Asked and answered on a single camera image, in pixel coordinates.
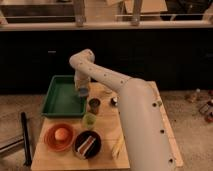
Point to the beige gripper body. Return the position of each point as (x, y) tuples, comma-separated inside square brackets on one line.
[(81, 82)]

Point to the blue sponge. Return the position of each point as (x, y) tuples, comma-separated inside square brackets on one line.
[(83, 92)]

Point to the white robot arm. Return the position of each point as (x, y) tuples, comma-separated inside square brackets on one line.
[(144, 132)]

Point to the green plastic tray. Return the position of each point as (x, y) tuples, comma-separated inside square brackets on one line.
[(62, 100)]

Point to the white cup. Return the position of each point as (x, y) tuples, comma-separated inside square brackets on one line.
[(107, 90)]

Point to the green cup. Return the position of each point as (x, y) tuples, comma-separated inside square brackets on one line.
[(89, 120)]

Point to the dark bowl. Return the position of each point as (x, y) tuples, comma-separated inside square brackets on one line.
[(93, 150)]

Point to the orange fruit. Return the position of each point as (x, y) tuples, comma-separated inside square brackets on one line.
[(61, 134)]

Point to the orange bowl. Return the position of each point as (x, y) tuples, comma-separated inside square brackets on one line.
[(55, 145)]

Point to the bacon strips toy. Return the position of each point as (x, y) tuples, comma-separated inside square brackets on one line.
[(82, 149)]

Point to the yellow banana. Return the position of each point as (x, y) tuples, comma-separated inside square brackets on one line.
[(117, 147)]

